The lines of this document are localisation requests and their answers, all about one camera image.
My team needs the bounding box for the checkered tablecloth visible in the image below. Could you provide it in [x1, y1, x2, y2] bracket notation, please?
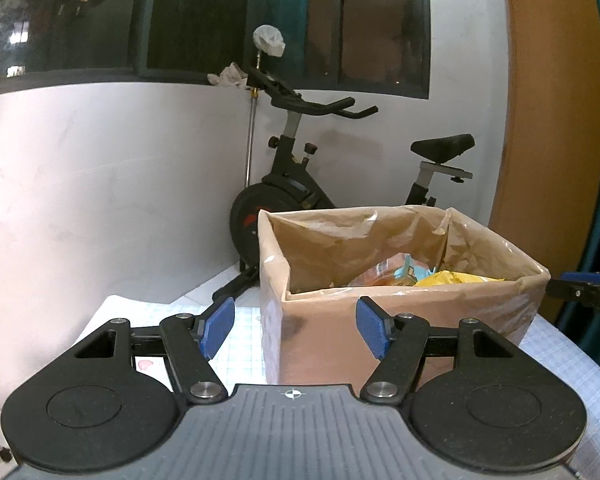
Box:
[72, 294, 600, 480]

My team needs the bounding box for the white plastic bag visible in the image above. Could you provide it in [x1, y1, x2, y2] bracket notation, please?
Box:
[252, 24, 286, 59]

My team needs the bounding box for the black exercise bike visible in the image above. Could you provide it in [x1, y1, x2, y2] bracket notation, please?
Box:
[212, 62, 476, 305]

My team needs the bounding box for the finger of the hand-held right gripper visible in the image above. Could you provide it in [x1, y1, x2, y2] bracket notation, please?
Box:
[546, 270, 600, 306]

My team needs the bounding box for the brown and teal snack packet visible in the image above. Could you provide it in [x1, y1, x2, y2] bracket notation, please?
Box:
[392, 255, 434, 281]

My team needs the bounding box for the brown cardboard box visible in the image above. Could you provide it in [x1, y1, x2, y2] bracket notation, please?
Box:
[257, 205, 551, 392]

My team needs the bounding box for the dark framed window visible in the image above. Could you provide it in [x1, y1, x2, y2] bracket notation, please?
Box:
[0, 0, 431, 101]

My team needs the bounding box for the yellow snack bag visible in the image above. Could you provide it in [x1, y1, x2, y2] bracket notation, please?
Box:
[412, 269, 506, 289]

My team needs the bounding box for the crumpled white tissue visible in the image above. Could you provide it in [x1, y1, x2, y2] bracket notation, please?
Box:
[207, 62, 251, 89]

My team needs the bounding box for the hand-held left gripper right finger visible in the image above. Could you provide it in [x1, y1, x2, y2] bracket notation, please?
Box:
[356, 296, 524, 406]

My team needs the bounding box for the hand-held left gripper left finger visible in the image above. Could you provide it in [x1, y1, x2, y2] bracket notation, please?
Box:
[74, 296, 237, 406]

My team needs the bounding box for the wooden door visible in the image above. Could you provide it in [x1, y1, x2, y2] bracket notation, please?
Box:
[487, 0, 600, 272]

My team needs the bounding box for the metal pole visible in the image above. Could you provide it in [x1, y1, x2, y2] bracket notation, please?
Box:
[245, 87, 259, 187]

